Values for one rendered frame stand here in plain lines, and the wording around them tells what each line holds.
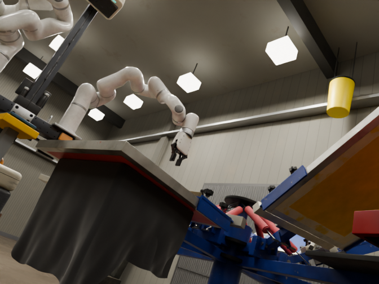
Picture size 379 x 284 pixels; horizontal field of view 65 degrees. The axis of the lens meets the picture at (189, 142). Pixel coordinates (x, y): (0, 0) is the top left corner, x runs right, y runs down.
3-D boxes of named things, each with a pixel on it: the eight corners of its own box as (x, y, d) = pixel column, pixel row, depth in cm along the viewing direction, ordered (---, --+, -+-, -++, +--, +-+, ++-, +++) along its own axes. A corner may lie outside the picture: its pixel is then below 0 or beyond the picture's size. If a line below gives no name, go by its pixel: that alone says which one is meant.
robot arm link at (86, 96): (66, 100, 162) (80, 78, 168) (74, 112, 174) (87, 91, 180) (83, 106, 161) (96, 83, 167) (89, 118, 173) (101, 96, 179)
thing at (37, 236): (64, 291, 88) (124, 163, 105) (1, 254, 115) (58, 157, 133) (72, 293, 90) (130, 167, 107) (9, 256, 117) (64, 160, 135)
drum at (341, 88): (355, 117, 524) (358, 87, 551) (346, 103, 500) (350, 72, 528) (329, 121, 555) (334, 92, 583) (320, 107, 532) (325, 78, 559)
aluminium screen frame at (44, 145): (120, 150, 95) (126, 140, 97) (34, 146, 131) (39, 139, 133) (227, 229, 149) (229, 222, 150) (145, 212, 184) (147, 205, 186)
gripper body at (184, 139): (185, 138, 168) (179, 156, 164) (175, 129, 161) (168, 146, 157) (196, 138, 164) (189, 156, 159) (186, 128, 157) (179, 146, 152)
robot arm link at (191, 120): (174, 105, 165) (174, 114, 174) (167, 121, 161) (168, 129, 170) (200, 114, 164) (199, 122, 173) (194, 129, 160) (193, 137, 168)
